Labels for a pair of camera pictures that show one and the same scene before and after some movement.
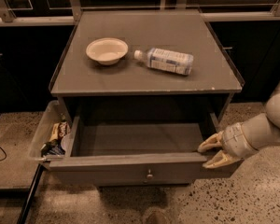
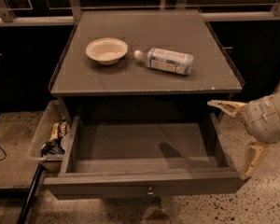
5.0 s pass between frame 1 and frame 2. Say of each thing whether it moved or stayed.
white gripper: moved
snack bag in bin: stayed
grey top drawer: moved
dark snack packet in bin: stayed
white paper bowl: stayed
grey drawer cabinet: stayed
